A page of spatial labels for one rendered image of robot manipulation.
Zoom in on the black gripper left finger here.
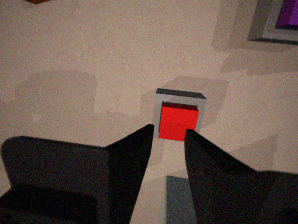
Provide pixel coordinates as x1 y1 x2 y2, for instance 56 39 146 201
0 124 154 224

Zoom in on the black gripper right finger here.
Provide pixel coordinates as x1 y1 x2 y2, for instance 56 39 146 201
184 129 298 224

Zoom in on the red button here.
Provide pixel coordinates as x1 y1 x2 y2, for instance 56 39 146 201
152 88 207 142

